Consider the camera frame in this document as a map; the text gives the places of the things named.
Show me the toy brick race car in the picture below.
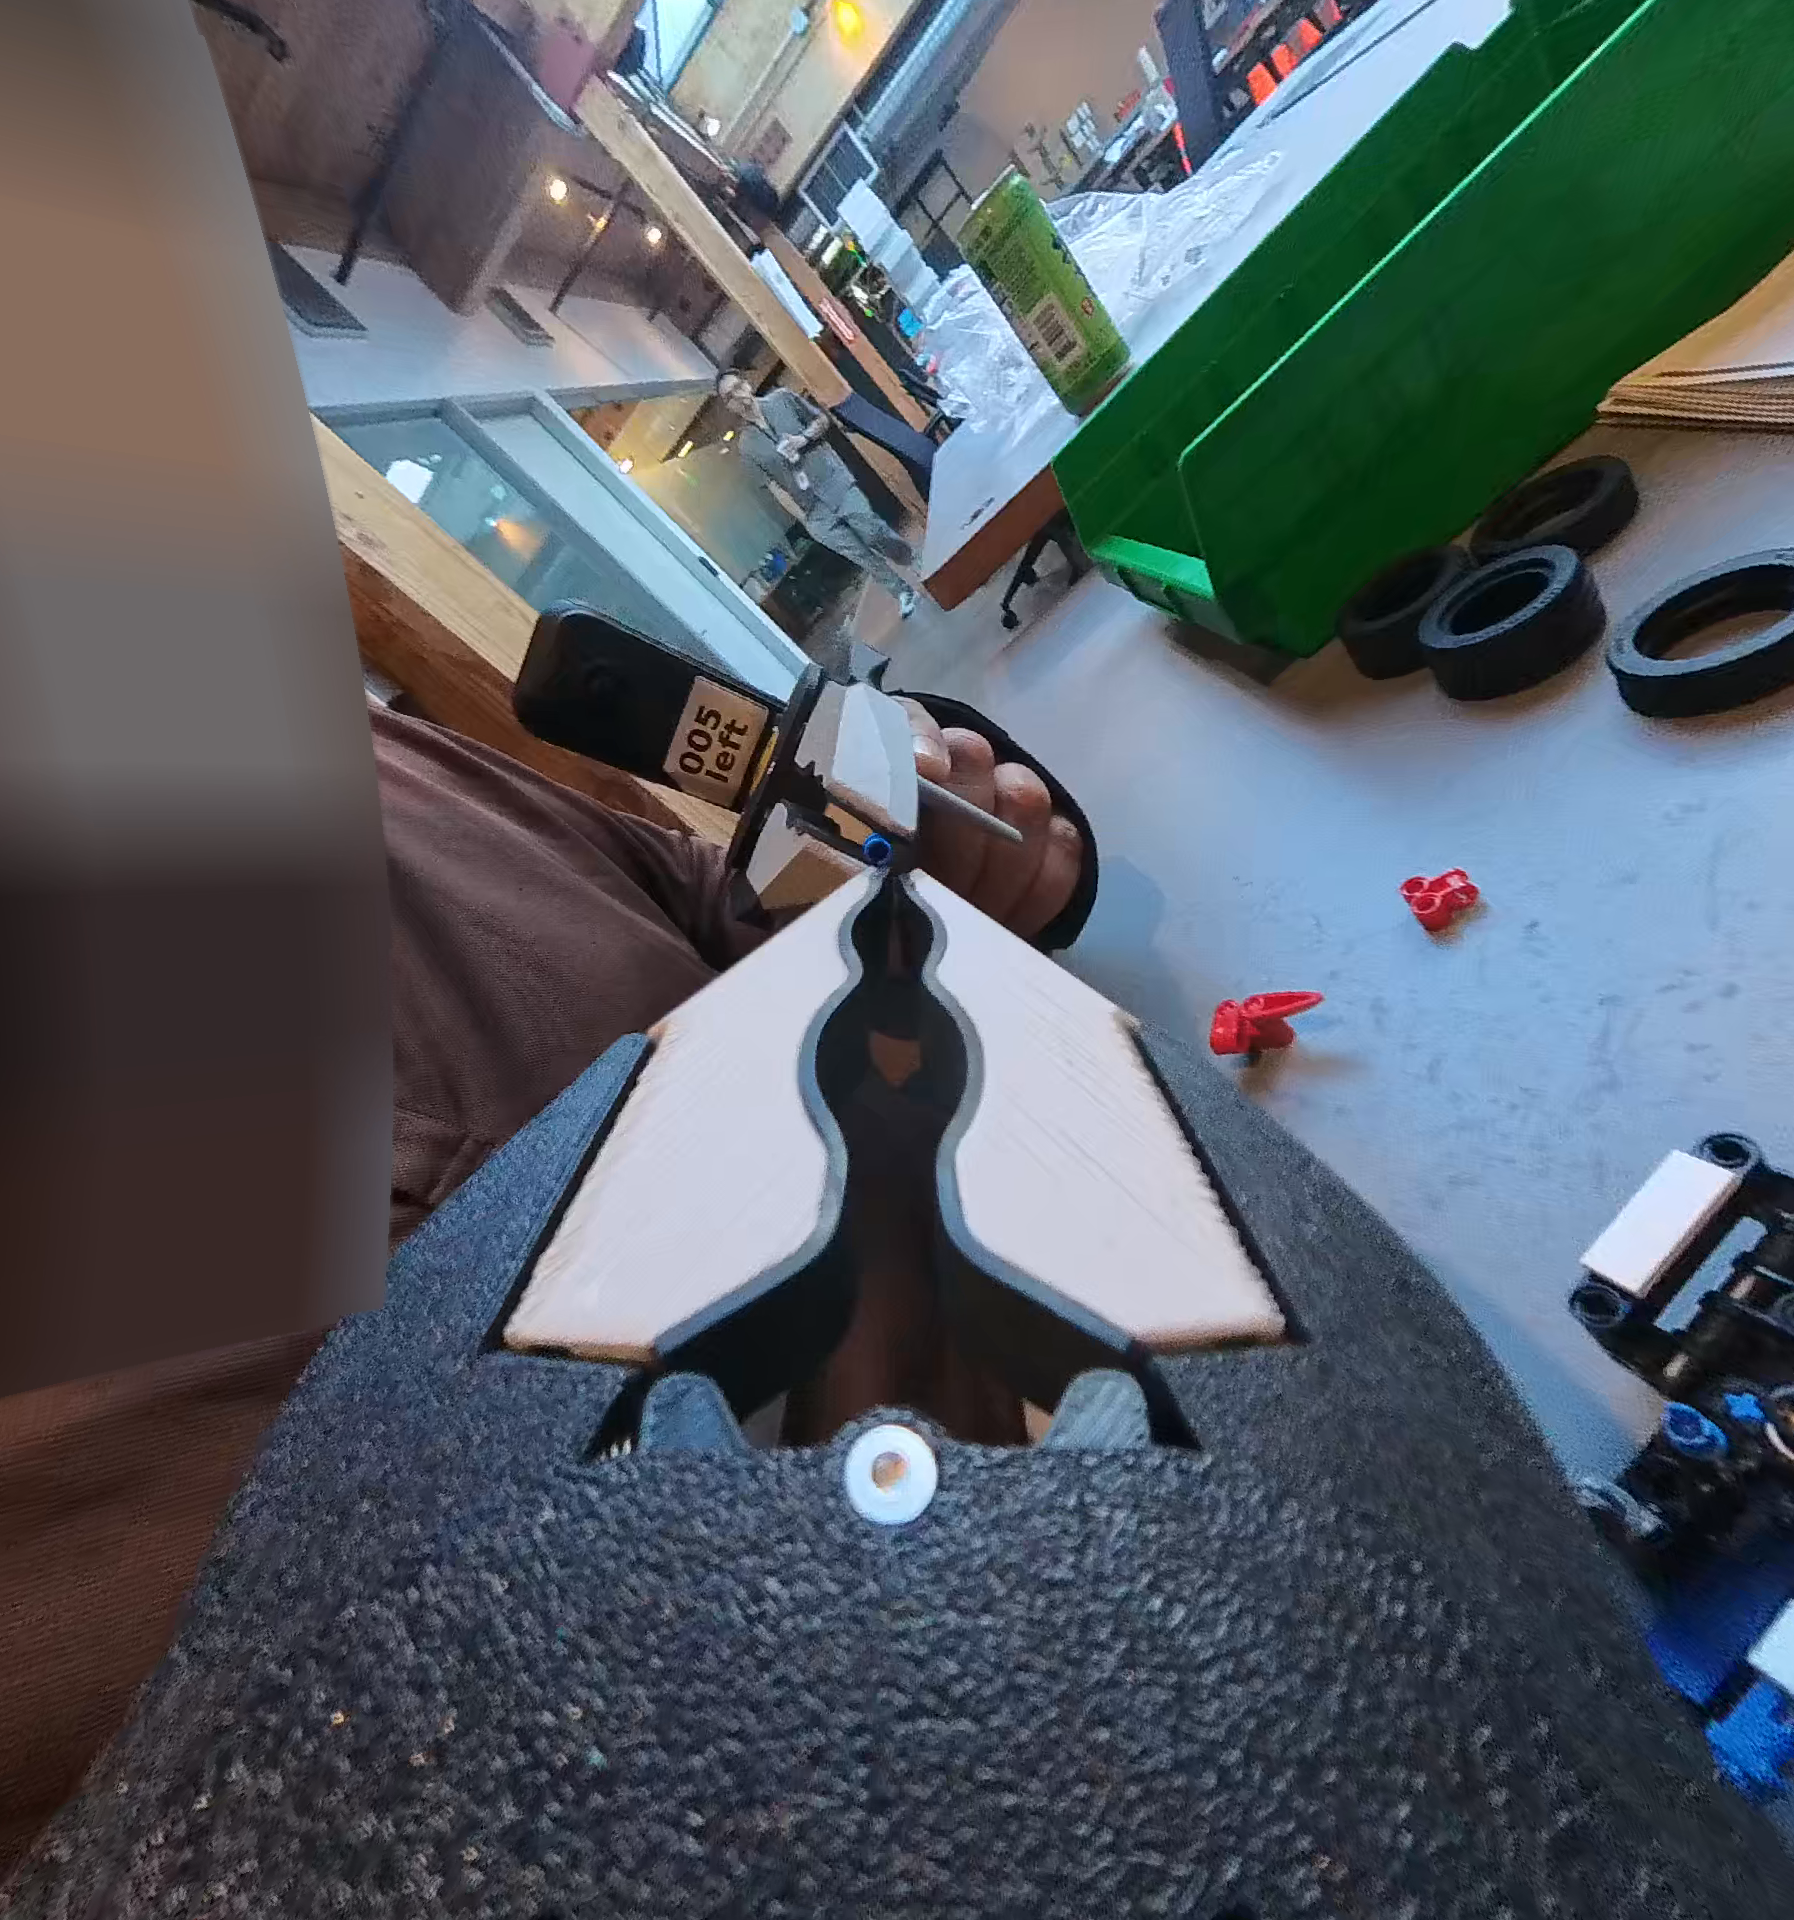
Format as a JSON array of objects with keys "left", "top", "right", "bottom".
[{"left": 1564, "top": 1132, "right": 1794, "bottom": 1802}]

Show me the long wooden table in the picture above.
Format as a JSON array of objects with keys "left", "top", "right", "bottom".
[{"left": 575, "top": 74, "right": 936, "bottom": 520}]

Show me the open instruction booklet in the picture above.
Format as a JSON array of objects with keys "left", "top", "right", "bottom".
[{"left": 1595, "top": 210, "right": 1794, "bottom": 437}]

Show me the wooden workbench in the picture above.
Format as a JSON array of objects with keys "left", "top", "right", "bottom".
[{"left": 312, "top": 420, "right": 749, "bottom": 842}]

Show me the green plastic bin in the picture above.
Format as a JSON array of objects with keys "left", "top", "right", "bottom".
[{"left": 1051, "top": 0, "right": 1794, "bottom": 663}]

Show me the person's brown shirt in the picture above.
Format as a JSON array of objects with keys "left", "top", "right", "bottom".
[{"left": 0, "top": 1319, "right": 338, "bottom": 1920}]

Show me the light green box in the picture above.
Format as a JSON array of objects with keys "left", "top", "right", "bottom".
[{"left": 957, "top": 164, "right": 1136, "bottom": 420}]

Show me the person's left hand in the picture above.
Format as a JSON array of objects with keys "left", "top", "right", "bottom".
[{"left": 919, "top": 729, "right": 1082, "bottom": 942}]

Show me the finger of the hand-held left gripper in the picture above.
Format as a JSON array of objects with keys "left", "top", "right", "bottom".
[
  {"left": 747, "top": 810, "right": 861, "bottom": 914},
  {"left": 830, "top": 680, "right": 923, "bottom": 842}
]

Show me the glass railing panel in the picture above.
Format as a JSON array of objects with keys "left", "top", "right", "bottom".
[{"left": 312, "top": 386, "right": 823, "bottom": 707}]

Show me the storage shelving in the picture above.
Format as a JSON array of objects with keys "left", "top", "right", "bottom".
[{"left": 1124, "top": 0, "right": 1440, "bottom": 166}]

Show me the clear plastic bag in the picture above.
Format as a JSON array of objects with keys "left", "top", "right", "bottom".
[{"left": 919, "top": 142, "right": 1290, "bottom": 437}]

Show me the grey desk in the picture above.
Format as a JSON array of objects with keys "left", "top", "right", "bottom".
[{"left": 897, "top": 224, "right": 1794, "bottom": 1920}]

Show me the black rubber tyre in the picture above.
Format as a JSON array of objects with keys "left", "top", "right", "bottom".
[
  {"left": 1338, "top": 543, "right": 1471, "bottom": 680},
  {"left": 1469, "top": 452, "right": 1641, "bottom": 564},
  {"left": 1421, "top": 543, "right": 1607, "bottom": 702},
  {"left": 1605, "top": 546, "right": 1794, "bottom": 718}
]

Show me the white table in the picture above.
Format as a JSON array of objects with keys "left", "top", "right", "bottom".
[{"left": 919, "top": 0, "right": 1513, "bottom": 609}]

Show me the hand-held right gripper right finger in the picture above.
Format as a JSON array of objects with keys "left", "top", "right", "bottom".
[{"left": 904, "top": 873, "right": 1290, "bottom": 1412}]

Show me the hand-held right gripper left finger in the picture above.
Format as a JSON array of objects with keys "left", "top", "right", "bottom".
[{"left": 504, "top": 866, "right": 883, "bottom": 1420}]

